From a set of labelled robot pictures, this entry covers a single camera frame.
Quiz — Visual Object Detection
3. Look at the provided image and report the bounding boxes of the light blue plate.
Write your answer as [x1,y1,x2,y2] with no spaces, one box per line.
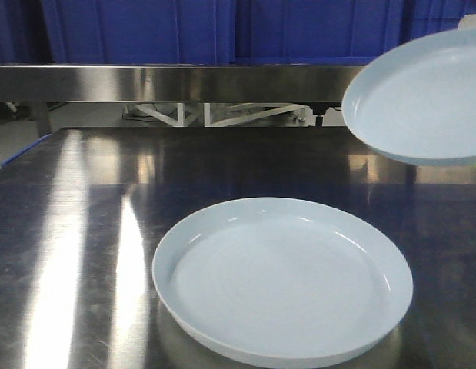
[152,198,413,368]
[341,28,476,166]

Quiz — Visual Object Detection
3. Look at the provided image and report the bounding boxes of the middle blue crate on shelf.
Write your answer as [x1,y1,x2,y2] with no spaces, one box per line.
[235,1,404,65]

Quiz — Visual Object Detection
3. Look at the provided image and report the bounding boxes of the blue crate on shelf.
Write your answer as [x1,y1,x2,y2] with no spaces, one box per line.
[42,1,236,65]
[235,1,404,65]

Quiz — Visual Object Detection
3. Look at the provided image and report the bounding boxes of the left blue crate on shelf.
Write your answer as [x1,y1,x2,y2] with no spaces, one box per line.
[42,1,236,65]

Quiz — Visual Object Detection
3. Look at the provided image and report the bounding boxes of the stainless steel shelf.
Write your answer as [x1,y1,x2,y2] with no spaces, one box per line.
[0,64,476,140]

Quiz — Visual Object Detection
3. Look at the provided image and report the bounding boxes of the right blue crate with label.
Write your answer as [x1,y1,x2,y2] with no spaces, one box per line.
[400,0,476,43]

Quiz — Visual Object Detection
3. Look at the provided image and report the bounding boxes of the far left blue crate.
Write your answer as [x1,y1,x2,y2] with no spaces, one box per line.
[0,0,52,65]

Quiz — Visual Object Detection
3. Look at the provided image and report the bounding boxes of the white frame structure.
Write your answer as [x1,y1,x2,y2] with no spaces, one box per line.
[122,103,315,128]

